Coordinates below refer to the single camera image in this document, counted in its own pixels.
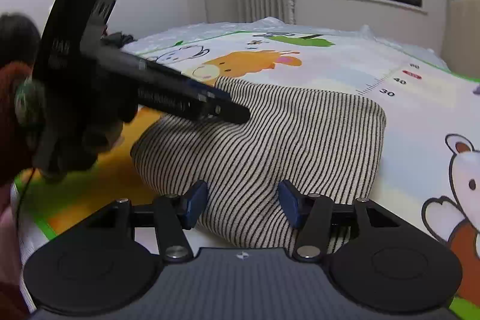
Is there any beige striped knit garment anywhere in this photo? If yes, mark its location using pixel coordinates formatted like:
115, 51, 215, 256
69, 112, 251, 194
131, 77, 386, 249

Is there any pile of dark and red clothes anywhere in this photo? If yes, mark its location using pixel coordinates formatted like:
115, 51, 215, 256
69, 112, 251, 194
101, 31, 136, 49

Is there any operator left hand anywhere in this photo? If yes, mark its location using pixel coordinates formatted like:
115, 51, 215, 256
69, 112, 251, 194
1, 13, 125, 185

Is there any colourful cartoon animal play mat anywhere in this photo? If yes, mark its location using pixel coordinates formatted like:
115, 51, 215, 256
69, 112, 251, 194
12, 30, 480, 320

